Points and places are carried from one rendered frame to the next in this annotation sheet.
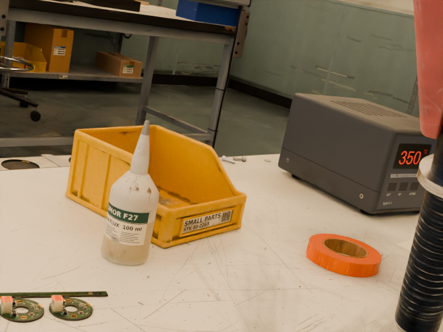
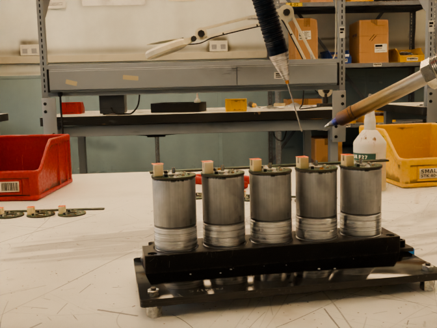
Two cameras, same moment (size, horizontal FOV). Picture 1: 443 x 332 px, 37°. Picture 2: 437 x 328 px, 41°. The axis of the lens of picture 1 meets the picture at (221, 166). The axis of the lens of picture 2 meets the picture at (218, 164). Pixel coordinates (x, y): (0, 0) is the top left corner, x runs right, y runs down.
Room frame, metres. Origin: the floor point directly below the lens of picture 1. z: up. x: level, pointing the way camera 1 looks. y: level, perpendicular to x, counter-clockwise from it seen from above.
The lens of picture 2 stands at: (-0.09, -0.25, 0.86)
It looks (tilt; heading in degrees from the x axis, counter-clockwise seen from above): 7 degrees down; 45
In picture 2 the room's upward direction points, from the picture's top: 1 degrees counter-clockwise
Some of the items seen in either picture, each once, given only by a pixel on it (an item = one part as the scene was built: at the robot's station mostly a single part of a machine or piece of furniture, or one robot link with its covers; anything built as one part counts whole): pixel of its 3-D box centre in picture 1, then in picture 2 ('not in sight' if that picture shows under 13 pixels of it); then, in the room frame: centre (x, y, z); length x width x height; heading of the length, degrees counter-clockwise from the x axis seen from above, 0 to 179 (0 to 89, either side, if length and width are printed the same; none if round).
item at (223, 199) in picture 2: not in sight; (223, 214); (0.14, -0.03, 0.79); 0.02 x 0.02 x 0.05
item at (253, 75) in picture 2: not in sight; (194, 79); (1.70, 1.66, 0.90); 1.30 x 0.06 x 0.12; 137
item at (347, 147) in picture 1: (364, 153); not in sight; (0.74, -0.15, 0.80); 0.15 x 0.12 x 0.10; 39
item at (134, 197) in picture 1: (135, 190); (369, 142); (0.44, 0.05, 0.80); 0.03 x 0.03 x 0.10
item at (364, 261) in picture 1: (343, 254); not in sight; (0.52, -0.11, 0.76); 0.06 x 0.06 x 0.01
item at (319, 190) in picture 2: not in sight; (316, 208); (0.18, -0.06, 0.79); 0.02 x 0.02 x 0.05
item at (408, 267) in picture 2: not in sight; (280, 273); (0.15, -0.06, 0.76); 0.16 x 0.07 x 0.01; 145
